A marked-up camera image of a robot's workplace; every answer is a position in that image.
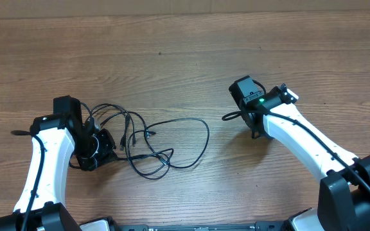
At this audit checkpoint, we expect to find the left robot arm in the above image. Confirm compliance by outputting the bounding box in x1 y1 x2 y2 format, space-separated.
0 96 118 231

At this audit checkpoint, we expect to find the black USB-A to C cable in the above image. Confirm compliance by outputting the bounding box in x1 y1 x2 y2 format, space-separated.
120 117 210 180

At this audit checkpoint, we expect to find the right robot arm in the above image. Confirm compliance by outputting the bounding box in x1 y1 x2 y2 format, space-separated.
222 76 370 230

